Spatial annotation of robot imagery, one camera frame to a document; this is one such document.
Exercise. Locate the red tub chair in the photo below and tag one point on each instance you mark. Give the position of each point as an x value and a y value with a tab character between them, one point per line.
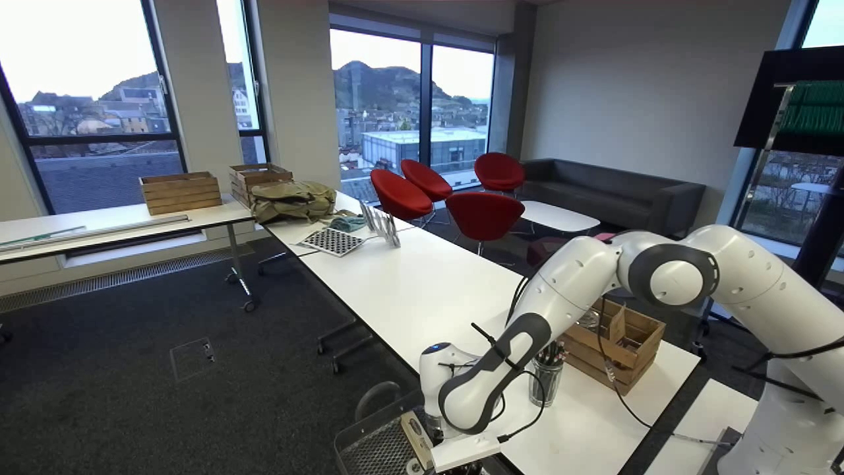
400	196
485	214
428	179
499	172

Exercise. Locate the white coffee table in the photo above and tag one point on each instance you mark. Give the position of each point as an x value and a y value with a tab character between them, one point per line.
559	217

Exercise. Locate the slatted wooden crate with items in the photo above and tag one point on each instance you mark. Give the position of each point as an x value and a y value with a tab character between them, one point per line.
635	352

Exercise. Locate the black monitor screen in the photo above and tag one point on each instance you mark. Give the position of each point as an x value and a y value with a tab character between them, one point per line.
766	106

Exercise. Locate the tan white oblong object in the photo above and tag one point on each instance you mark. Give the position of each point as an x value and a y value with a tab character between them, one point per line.
417	440

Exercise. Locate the black pen cup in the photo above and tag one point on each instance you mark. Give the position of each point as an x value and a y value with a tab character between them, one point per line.
551	378

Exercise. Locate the dark wooden crate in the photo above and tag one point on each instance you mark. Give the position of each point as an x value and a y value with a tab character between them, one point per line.
259	176

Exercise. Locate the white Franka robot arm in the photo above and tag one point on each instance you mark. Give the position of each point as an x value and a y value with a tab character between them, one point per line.
756	280

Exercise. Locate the white folding side table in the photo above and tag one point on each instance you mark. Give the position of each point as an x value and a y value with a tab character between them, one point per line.
115	226

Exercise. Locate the dark grey sofa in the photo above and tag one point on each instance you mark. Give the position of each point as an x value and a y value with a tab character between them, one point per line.
615	200

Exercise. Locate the teal flat object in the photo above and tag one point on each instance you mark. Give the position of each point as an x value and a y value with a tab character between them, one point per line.
346	220

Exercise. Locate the flat cardboard box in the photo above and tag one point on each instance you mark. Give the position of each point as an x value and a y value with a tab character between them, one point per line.
181	195

